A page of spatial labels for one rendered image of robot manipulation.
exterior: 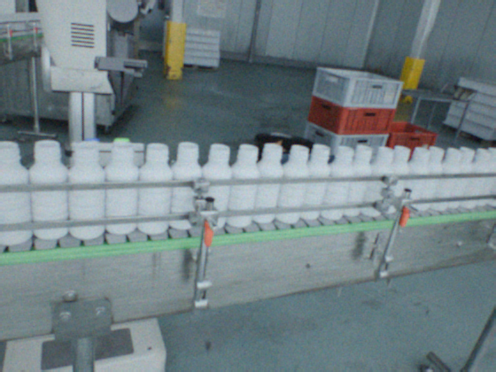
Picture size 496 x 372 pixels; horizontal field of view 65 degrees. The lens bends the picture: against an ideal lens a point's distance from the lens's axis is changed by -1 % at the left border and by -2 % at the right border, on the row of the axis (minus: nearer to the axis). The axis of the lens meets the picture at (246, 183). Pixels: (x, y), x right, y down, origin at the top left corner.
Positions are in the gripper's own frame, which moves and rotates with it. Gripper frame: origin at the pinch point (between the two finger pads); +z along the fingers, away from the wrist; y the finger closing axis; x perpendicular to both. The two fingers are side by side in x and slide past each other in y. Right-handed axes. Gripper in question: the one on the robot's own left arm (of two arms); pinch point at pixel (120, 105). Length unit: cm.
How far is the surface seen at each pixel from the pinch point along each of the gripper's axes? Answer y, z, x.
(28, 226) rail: -16.4, 21.8, -16.7
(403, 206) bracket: 55, 21, -25
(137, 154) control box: 2.9, 10.3, -3.5
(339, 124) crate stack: 179, -14, 159
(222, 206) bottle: 16.9, 20.2, -16.6
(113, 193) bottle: -3.2, 17.0, -16.5
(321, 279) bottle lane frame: 44, 39, -12
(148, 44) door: 214, -318, 1137
